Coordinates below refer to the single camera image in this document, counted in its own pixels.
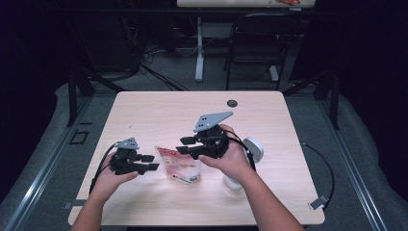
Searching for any black folding chair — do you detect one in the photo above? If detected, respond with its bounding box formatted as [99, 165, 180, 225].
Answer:
[223, 13, 304, 91]

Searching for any hand-held gripper black cable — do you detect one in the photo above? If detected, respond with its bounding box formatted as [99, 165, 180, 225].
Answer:
[89, 143, 118, 195]
[220, 129, 336, 211]

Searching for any white lidded cup with handle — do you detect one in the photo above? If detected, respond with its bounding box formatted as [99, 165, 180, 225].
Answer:
[222, 137, 265, 193]

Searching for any aluminium floor rail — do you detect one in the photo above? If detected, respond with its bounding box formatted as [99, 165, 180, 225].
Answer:
[4, 95, 94, 231]
[316, 95, 389, 231]

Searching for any white standing desk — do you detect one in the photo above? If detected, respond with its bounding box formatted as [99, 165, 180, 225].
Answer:
[176, 0, 317, 83]

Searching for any person's left hand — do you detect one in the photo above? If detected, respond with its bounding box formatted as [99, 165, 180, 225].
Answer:
[90, 152, 140, 205]

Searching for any grey cable clip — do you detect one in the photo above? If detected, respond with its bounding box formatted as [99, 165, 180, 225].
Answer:
[308, 194, 330, 211]
[63, 199, 85, 210]

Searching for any left hand-held gripper black cable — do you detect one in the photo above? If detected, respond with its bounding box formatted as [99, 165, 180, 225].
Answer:
[89, 143, 118, 195]

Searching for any black floor outlet frame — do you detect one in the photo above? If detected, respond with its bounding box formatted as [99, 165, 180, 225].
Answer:
[69, 129, 90, 145]

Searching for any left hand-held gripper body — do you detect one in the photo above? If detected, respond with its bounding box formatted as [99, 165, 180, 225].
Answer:
[109, 137, 145, 176]

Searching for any person's right hand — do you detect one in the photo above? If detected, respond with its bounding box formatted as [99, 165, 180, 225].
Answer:
[197, 123, 258, 184]

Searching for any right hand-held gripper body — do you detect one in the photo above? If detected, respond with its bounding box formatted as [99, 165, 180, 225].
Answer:
[191, 111, 234, 161]

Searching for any red and clear plastic pouch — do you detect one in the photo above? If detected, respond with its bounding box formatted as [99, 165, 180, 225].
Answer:
[154, 145, 202, 186]

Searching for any black metal stand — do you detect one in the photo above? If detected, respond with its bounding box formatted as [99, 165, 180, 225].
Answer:
[65, 68, 126, 128]
[282, 68, 341, 131]

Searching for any tangle of black floor cables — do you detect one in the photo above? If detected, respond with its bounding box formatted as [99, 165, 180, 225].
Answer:
[119, 13, 191, 92]

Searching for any right hand-held gripper black cable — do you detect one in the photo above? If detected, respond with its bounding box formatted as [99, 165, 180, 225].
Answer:
[220, 129, 336, 211]

